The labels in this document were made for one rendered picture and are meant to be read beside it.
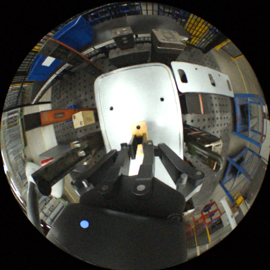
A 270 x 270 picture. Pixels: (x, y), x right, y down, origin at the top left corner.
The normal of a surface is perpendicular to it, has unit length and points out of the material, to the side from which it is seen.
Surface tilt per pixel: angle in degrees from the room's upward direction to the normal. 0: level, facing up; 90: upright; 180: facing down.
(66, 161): 81
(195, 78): 0
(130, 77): 0
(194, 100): 0
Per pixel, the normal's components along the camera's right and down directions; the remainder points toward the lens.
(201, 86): -0.10, 0.26
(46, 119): 0.98, -0.15
